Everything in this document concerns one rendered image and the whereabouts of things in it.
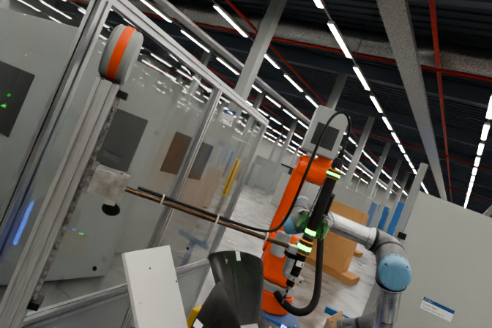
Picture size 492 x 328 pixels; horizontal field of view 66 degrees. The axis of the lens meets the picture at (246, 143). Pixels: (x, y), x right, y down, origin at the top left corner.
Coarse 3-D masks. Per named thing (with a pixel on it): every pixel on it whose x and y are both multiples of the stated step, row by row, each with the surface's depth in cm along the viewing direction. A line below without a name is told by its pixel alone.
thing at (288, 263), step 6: (288, 246) 117; (288, 252) 117; (294, 252) 117; (288, 258) 118; (294, 258) 117; (288, 264) 117; (288, 270) 117; (288, 276) 116; (300, 276) 121; (294, 282) 116; (300, 282) 116
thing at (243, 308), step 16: (224, 256) 124; (240, 256) 128; (256, 256) 132; (224, 272) 121; (240, 272) 124; (256, 272) 128; (240, 288) 121; (256, 288) 124; (240, 304) 118; (256, 304) 120; (240, 320) 116; (256, 320) 117
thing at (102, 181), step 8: (96, 160) 104; (96, 168) 100; (104, 168) 102; (112, 168) 107; (88, 176) 100; (96, 176) 100; (104, 176) 100; (112, 176) 101; (120, 176) 101; (128, 176) 104; (88, 184) 100; (96, 184) 100; (104, 184) 100; (112, 184) 101; (120, 184) 101; (88, 192) 99; (96, 192) 100; (104, 192) 100; (112, 192) 101; (120, 192) 101; (112, 200) 101; (120, 200) 102
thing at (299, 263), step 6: (342, 150) 120; (342, 156) 120; (336, 162) 119; (342, 162) 119; (300, 258) 118; (294, 264) 118; (300, 264) 118; (294, 270) 118; (300, 270) 118; (294, 276) 118; (288, 282) 118
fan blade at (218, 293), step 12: (216, 288) 94; (216, 300) 94; (228, 300) 97; (204, 312) 90; (216, 312) 93; (228, 312) 97; (192, 324) 87; (204, 324) 90; (216, 324) 93; (228, 324) 97
